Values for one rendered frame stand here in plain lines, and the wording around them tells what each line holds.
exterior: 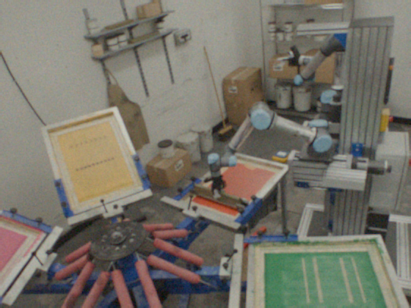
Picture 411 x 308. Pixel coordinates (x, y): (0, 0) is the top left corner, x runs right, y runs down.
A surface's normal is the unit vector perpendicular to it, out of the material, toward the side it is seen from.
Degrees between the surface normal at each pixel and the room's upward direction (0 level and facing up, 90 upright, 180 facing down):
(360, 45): 90
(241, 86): 89
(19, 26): 90
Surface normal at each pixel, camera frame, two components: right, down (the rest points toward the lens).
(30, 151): 0.82, 0.25
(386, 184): -0.36, 0.58
